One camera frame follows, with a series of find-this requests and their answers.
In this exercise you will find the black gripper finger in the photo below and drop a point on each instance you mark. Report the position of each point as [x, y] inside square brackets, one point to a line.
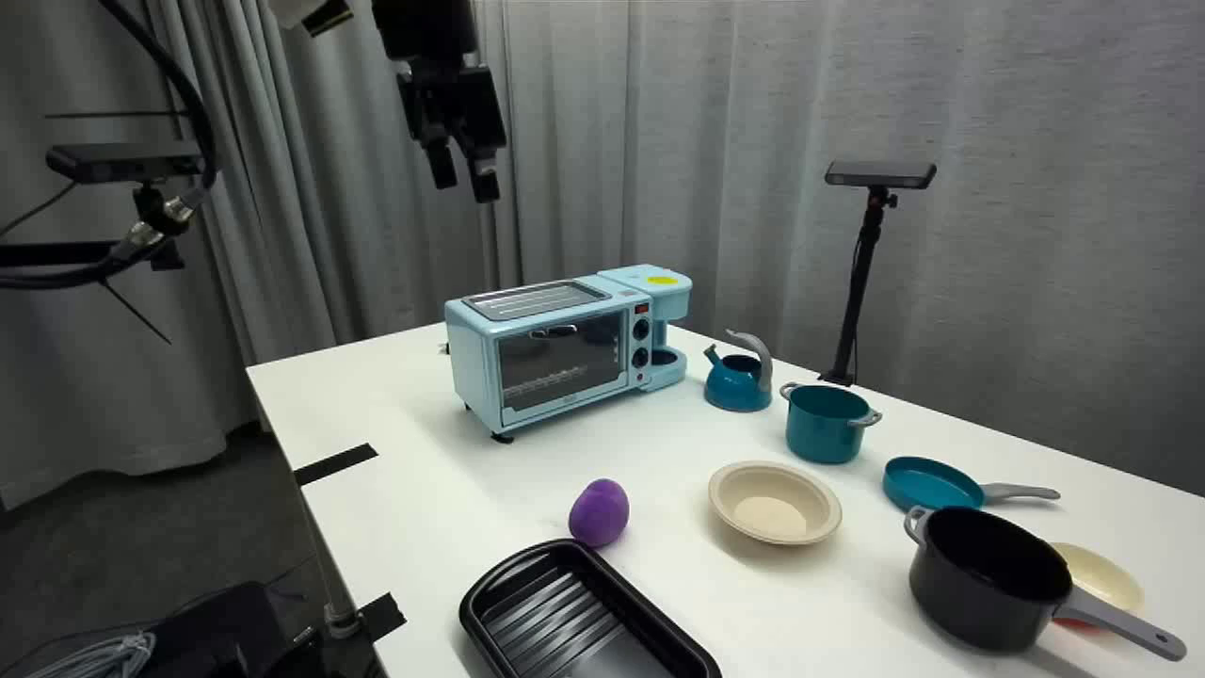
[442, 164]
[482, 180]

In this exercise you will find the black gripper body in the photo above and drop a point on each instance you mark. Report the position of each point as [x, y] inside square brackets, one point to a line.
[449, 101]

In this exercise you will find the purple egg-shaped object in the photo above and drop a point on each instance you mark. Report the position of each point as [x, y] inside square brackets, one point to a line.
[599, 515]

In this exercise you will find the beige round plate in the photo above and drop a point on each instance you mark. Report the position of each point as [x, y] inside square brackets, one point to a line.
[774, 505]

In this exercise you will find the small cream yellow plate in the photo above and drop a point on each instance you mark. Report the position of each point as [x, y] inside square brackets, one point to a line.
[1106, 573]

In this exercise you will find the light blue toaster oven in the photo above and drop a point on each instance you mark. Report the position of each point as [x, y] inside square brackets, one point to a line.
[550, 357]

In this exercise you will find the black tape strip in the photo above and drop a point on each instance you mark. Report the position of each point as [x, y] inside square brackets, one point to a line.
[336, 464]

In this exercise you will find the teal toy kettle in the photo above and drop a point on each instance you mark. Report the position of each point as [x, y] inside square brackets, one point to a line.
[735, 381]

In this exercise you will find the grey curtain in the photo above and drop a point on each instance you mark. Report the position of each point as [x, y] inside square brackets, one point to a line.
[804, 127]

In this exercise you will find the black baking tray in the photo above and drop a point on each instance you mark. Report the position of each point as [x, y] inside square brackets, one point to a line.
[582, 621]

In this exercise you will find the black table edge clamp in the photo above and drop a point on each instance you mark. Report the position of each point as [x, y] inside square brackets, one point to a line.
[363, 621]

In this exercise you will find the teal frying pan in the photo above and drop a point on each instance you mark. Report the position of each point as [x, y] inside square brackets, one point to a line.
[931, 482]

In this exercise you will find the crumpled plastic bag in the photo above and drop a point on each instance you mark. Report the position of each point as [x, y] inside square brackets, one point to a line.
[86, 657]

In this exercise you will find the black camera on clamp arm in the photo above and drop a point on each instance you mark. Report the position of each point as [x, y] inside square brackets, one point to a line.
[120, 161]

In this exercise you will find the black camera stand pole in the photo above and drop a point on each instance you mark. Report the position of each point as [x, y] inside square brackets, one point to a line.
[860, 292]

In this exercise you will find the black camera on pole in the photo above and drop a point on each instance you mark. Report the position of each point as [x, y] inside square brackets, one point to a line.
[877, 176]

